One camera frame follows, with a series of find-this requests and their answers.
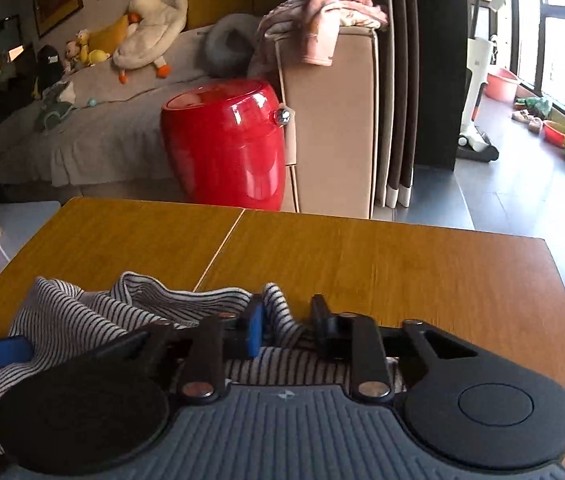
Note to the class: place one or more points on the dark curtain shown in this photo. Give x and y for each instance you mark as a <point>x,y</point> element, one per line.
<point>396,85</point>

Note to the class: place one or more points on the pink plastic basin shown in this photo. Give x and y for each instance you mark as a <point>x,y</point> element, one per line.
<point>501,85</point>

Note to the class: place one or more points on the pair of beige slippers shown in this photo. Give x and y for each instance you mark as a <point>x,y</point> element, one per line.
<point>527,121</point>

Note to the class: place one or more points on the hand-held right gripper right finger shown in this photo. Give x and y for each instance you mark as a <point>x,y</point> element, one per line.
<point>321,327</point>

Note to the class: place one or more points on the black plush toy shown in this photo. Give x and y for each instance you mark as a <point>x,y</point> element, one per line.
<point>48,67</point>

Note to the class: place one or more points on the small plush dolls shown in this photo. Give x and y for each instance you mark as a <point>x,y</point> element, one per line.
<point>82,50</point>

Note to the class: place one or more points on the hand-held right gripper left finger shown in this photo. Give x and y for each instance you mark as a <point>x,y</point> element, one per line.
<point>256,330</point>

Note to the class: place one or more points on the green plush toy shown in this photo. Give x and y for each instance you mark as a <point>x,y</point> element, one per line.
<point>57,107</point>

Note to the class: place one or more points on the green cloth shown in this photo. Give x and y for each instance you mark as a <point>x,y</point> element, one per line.
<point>537,105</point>

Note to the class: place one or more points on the yellow pillow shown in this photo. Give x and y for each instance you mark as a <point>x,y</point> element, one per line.
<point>107,35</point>

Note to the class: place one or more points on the white upright floor washer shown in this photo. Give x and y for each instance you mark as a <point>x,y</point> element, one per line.
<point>475,90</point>

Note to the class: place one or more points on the white duck plush toy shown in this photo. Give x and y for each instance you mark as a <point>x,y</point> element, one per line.
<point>150,35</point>

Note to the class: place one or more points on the grey covered sofa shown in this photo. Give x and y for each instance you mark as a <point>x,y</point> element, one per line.
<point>112,125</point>

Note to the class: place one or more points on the light floral garment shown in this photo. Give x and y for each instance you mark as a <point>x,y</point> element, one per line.
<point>272,35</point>

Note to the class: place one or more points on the grey neck pillow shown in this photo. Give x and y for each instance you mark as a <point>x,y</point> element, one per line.
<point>225,50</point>

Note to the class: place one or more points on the red glossy drum stool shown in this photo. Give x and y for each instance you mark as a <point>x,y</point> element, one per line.
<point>227,150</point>

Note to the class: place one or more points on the grey side table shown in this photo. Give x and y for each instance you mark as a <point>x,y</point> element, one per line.
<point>17,230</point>

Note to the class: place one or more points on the red plastic basin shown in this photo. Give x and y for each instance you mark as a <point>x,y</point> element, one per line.
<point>557,134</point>

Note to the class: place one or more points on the pink garment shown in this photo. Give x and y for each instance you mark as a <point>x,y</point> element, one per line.
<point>327,25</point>

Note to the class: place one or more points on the grey striped shirt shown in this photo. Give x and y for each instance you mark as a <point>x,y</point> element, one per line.
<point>87,317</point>

